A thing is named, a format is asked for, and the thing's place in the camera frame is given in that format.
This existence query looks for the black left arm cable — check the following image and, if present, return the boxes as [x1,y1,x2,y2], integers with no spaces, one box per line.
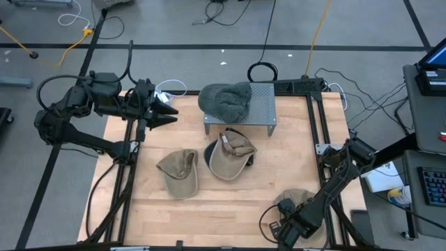
[36,40,135,112]

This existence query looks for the white cardboard box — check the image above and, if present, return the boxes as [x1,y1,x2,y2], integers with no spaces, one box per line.
[360,160,405,194]

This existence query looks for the white cable with adapter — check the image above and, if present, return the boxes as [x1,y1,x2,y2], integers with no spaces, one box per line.
[154,79,188,105]

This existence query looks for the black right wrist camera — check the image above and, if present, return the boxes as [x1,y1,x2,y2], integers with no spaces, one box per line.
[277,197,298,216]

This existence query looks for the grey metal table foot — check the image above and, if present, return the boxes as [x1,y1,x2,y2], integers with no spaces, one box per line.
[7,0,75,8]
[0,77,33,89]

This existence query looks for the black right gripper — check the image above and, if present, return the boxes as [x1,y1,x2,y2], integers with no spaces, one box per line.
[270,212,314,250]

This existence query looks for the white wipes canister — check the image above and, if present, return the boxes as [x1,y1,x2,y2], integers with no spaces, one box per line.
[386,185,413,206]

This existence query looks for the black perforated power box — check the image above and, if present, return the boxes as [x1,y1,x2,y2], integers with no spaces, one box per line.
[275,78,325,95]

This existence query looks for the black aluminium table frame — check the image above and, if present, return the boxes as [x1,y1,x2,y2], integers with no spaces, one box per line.
[78,77,376,251]

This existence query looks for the black keyboard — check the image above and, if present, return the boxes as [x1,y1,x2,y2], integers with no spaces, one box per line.
[417,166,446,208]

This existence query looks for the yellow extension cable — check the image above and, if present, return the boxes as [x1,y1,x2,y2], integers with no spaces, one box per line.
[0,26,94,68]

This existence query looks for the black floor cable loop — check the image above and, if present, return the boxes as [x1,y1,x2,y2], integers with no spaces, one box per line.
[91,0,125,40]

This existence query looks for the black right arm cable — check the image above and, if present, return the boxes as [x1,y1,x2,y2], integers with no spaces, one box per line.
[259,204,282,244]

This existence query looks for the black left base cable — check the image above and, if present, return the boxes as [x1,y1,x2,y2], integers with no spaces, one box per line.
[85,162,118,240]

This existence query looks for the grey perforated metal stand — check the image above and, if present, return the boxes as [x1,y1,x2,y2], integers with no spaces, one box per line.
[203,82,278,137]

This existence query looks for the black metal beam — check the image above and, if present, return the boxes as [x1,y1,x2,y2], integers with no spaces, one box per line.
[362,133,419,175]

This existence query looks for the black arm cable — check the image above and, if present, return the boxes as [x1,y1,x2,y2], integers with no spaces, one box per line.
[259,204,282,244]
[36,40,135,112]

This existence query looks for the grey fabric bundle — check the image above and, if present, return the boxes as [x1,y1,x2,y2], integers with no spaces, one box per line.
[92,0,135,10]

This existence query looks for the black labelled device box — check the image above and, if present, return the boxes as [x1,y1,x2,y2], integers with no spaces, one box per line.
[415,68,446,98]

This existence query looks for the laptop with blue screen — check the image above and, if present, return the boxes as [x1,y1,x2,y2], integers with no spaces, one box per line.
[417,37,446,70]

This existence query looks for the black hanging cable with coil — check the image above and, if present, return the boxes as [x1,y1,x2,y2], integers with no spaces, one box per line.
[246,0,279,83]

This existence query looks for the thick black floor cable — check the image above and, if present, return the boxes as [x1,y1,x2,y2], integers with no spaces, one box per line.
[393,97,414,135]

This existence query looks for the black caster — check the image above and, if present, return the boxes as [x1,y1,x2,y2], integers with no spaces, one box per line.
[0,107,15,126]

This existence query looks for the thin black floor cable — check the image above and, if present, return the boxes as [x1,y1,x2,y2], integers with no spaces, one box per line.
[313,68,408,116]

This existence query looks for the white floor cable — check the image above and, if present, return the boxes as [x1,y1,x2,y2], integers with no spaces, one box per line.
[57,0,92,29]

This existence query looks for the grey desk top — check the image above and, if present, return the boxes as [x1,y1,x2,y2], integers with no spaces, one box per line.
[403,64,446,155]
[402,149,446,241]

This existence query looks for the black tangled floor cables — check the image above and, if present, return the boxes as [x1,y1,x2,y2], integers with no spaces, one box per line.
[191,0,252,27]

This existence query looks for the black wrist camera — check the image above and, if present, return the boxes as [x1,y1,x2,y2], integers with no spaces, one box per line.
[277,197,298,216]
[134,118,148,142]

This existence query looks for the tan baseball cap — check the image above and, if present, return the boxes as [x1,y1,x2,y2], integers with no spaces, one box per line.
[273,188,327,245]
[208,129,258,181]
[155,149,199,200]

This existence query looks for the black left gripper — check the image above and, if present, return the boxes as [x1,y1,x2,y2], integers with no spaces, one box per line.
[125,79,179,130]

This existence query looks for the black phone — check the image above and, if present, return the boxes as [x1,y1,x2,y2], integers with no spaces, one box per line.
[350,208,376,247]

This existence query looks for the orange hanging cable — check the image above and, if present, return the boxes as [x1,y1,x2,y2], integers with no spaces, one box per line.
[305,0,332,78]

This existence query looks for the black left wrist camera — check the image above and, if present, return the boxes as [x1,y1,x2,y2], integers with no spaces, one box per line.
[134,118,148,142]

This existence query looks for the white cable at frame corner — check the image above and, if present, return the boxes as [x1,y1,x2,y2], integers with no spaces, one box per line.
[327,82,348,112]

